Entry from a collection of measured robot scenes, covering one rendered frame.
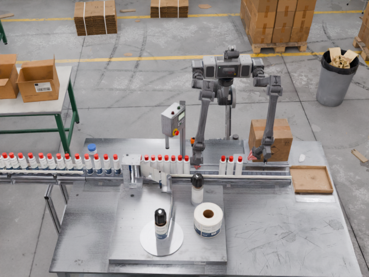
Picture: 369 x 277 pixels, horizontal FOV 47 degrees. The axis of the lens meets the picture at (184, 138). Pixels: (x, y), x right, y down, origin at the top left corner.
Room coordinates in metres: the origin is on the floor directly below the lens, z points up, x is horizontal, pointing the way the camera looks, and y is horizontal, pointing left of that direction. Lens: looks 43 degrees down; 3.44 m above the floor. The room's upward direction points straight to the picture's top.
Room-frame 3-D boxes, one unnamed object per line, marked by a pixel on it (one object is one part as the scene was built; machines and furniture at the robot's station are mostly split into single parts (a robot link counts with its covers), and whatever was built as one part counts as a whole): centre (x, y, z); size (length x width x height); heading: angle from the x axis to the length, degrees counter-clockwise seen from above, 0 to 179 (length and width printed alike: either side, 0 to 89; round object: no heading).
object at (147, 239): (1.71, 0.16, 0.89); 0.31 x 0.31 x 0.01
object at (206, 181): (2.31, -0.03, 0.85); 1.65 x 0.11 x 0.05; 89
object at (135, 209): (1.86, 0.11, 0.86); 0.80 x 0.67 x 0.05; 89
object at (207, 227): (1.81, -0.17, 0.95); 0.20 x 0.20 x 0.14
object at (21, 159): (2.33, 1.28, 0.98); 0.05 x 0.05 x 0.20
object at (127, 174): (2.22, 0.40, 1.01); 0.14 x 0.13 x 0.26; 89
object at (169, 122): (2.39, 0.08, 1.38); 0.17 x 0.10 x 0.19; 144
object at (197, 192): (2.03, -0.10, 1.03); 0.09 x 0.09 x 0.30
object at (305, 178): (2.29, -1.02, 0.85); 0.30 x 0.26 x 0.04; 89
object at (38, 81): (3.53, 1.47, 0.97); 0.51 x 0.39 x 0.37; 8
